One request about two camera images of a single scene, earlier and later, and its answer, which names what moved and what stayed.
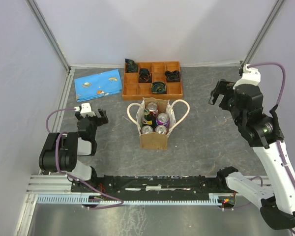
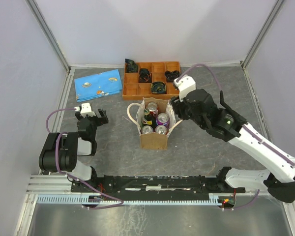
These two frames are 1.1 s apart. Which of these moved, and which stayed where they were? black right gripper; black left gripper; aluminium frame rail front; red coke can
Moved: black right gripper
Stayed: black left gripper; red coke can; aluminium frame rail front
